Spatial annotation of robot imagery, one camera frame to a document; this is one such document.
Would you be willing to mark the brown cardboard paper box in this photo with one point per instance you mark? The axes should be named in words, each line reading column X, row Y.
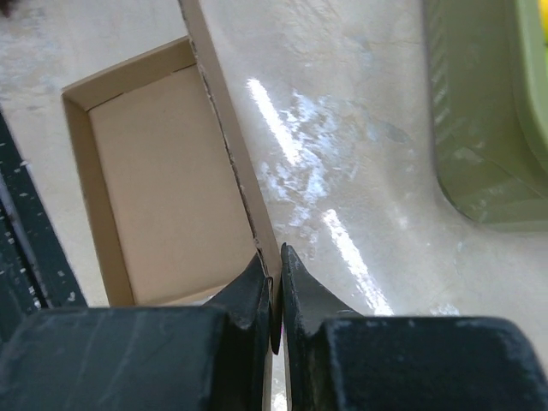
column 172, row 198

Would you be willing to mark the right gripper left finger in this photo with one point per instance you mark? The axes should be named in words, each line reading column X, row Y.
column 209, row 357

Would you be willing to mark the olive green plastic bin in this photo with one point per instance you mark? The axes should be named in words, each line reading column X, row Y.
column 488, row 82

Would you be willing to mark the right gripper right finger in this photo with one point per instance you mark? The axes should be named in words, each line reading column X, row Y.
column 338, row 359

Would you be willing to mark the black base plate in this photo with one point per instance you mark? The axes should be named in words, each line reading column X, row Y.
column 35, row 273

